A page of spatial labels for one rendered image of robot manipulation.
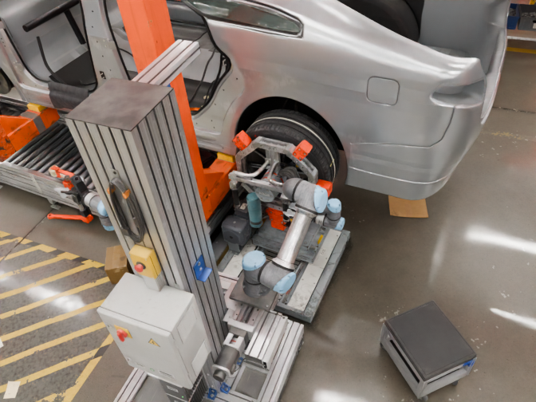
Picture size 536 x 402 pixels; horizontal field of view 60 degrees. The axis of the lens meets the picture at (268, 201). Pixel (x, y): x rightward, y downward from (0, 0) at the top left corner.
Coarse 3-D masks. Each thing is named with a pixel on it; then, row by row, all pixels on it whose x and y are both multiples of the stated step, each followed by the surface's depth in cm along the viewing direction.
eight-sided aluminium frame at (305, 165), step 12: (252, 144) 278; (264, 144) 274; (276, 144) 276; (288, 144) 272; (240, 156) 290; (240, 168) 298; (300, 168) 274; (312, 168) 276; (312, 180) 276; (264, 204) 311; (276, 204) 308
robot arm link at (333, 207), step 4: (328, 200) 255; (332, 200) 252; (336, 200) 251; (328, 204) 250; (332, 204) 250; (336, 204) 249; (340, 204) 250; (328, 208) 252; (332, 208) 249; (336, 208) 249; (340, 208) 251; (324, 212) 256; (328, 212) 253; (332, 212) 251; (336, 212) 251; (340, 212) 253; (328, 216) 256; (332, 216) 253; (336, 216) 253; (340, 216) 256; (332, 220) 256; (336, 220) 255
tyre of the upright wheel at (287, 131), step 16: (272, 112) 291; (288, 112) 286; (256, 128) 281; (272, 128) 275; (288, 128) 274; (304, 128) 277; (320, 128) 282; (320, 144) 277; (336, 144) 289; (320, 160) 275; (336, 160) 290; (320, 176) 283
